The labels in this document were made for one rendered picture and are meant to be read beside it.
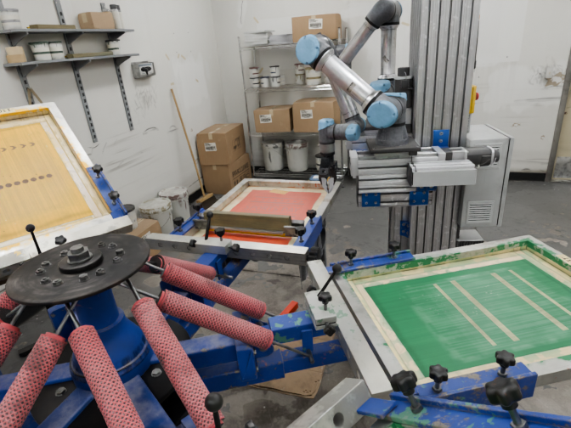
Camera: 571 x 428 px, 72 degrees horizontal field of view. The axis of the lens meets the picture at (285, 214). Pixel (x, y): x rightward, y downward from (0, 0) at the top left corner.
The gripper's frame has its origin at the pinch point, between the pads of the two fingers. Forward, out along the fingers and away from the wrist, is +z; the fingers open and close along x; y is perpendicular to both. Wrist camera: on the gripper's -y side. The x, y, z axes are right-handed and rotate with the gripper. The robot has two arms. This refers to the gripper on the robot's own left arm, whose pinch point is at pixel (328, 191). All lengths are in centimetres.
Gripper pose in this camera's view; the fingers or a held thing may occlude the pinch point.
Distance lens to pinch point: 196.9
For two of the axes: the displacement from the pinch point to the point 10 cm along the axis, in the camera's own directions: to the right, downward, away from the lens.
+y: 3.2, -4.4, 8.4
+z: 0.9, 9.0, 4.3
